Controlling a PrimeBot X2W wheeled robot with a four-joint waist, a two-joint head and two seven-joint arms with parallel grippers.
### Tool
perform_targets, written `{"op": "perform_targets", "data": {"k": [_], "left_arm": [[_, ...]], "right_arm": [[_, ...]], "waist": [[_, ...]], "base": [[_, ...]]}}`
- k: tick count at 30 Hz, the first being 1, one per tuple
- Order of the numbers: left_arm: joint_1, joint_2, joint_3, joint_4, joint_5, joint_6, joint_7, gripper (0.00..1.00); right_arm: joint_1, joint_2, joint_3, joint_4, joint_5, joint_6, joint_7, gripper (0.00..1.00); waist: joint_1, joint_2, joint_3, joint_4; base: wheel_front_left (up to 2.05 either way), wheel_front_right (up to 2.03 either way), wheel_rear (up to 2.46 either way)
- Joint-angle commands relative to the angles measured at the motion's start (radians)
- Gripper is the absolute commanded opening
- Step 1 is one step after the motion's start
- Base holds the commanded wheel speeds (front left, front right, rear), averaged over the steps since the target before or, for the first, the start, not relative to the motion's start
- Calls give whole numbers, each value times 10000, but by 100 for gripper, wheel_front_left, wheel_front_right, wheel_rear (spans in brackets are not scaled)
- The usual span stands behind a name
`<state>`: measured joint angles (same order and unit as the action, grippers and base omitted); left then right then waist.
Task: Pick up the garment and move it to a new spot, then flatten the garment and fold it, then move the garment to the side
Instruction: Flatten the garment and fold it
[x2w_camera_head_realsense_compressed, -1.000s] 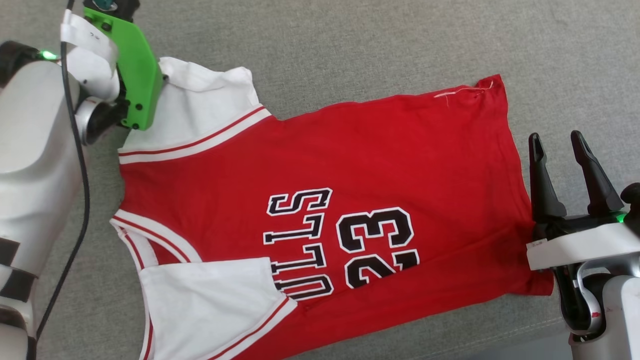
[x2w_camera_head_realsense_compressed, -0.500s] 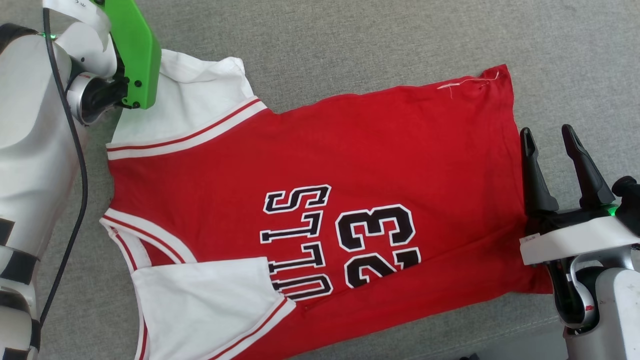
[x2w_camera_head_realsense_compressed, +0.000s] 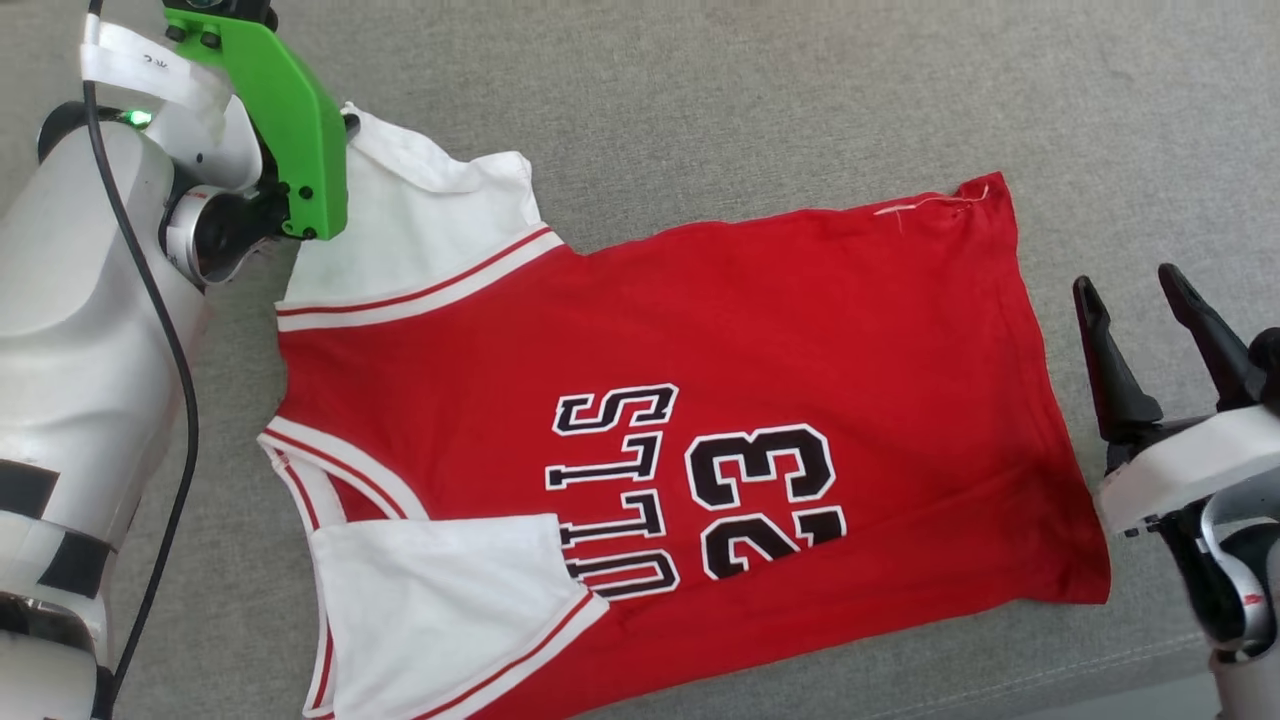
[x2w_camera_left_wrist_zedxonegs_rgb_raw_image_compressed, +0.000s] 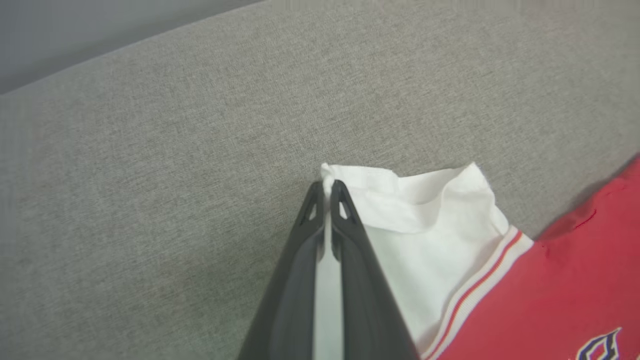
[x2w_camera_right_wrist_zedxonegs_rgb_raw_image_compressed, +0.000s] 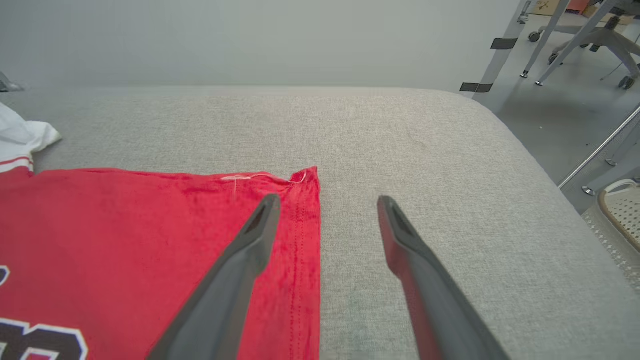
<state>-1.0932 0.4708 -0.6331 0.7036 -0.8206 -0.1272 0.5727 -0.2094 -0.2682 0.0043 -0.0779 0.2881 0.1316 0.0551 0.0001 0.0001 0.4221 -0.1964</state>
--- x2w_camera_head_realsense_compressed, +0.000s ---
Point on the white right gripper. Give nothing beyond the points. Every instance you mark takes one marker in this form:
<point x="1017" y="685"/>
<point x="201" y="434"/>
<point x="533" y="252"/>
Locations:
<point x="1190" y="465"/>

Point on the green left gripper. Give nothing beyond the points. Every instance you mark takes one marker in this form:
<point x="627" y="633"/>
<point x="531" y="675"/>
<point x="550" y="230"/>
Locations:
<point x="290" y="120"/>

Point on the red and white basketball jersey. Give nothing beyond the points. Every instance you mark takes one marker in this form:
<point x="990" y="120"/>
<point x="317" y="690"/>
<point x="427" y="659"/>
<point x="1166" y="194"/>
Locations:
<point x="750" y="340"/>

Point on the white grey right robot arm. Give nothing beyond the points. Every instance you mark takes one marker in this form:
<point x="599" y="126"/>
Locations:
<point x="1240" y="590"/>

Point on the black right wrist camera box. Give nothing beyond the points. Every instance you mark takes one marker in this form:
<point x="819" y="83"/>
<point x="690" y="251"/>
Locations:
<point x="1268" y="365"/>

